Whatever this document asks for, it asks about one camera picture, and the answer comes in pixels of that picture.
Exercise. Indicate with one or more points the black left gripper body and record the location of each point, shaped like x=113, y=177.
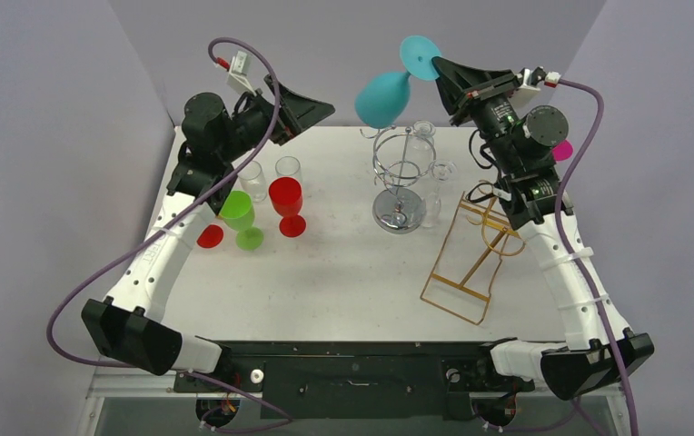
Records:
x=252, y=127

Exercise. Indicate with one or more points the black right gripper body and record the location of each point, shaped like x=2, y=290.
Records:
x=470, y=97

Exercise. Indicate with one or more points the pink plastic wine glass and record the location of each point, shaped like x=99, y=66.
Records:
x=563, y=151

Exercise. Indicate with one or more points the patterned clear glass goblet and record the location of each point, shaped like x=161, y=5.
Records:
x=289, y=166

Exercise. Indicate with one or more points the blue plastic wine glass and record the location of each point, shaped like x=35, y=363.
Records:
x=382, y=101

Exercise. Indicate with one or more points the green plastic wine glass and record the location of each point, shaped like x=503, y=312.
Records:
x=238, y=214

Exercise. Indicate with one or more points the red plastic wine glass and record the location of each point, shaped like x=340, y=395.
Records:
x=210, y=237

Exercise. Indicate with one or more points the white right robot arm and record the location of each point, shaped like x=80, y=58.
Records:
x=600, y=347

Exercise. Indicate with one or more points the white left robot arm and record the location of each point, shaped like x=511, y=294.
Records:
x=126, y=324

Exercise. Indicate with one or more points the clear stemmed wine glass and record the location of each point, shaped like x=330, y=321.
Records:
x=440, y=173

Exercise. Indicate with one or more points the chrome spiral glass rack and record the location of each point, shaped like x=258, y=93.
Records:
x=396, y=209

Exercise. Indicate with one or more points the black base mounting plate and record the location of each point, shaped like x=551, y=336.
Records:
x=369, y=380

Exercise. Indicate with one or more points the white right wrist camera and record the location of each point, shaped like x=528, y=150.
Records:
x=529, y=82

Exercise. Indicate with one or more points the gold wire glass rack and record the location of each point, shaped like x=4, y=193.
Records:
x=478, y=242

